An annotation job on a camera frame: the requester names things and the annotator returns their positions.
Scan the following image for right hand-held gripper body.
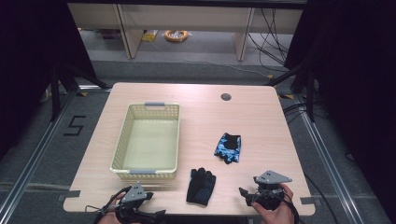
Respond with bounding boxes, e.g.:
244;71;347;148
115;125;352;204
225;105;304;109
247;170;293;211

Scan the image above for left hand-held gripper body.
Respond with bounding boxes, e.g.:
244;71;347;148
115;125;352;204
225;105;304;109
115;182;151;224

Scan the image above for blue and black glove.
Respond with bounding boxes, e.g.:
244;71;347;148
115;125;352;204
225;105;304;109
213;132;243;165

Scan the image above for pale yellow plastic basket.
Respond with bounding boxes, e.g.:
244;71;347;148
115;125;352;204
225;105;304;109
109;101;181;182

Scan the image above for person's right hand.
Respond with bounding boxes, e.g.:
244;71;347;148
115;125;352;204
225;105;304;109
250;183;296;224

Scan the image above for person's left hand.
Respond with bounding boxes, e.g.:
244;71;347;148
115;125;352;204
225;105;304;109
97;193;125;224

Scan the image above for black metal stand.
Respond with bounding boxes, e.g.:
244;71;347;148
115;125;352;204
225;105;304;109
264;61;316;123
49;61;110;122

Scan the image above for yellow packet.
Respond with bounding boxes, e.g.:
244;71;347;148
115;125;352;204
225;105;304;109
141;29;159;43

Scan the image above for right hand-held gripper cable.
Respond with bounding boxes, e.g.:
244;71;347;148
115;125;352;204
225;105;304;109
279;192;302;224

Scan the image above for black floor cable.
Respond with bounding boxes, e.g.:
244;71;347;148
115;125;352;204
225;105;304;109
303;173;341;224

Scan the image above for aluminium floor rail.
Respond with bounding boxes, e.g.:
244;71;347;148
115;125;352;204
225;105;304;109
293;93;364;224
0;89;78;217

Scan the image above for black floor cables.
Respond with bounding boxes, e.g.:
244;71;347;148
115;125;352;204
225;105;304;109
281;102;312;120

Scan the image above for bundle of black hanging cables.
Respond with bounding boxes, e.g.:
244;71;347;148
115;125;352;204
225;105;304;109
247;7;291;67

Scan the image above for white desk frame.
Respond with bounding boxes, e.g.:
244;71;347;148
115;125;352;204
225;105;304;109
66;2;304;62

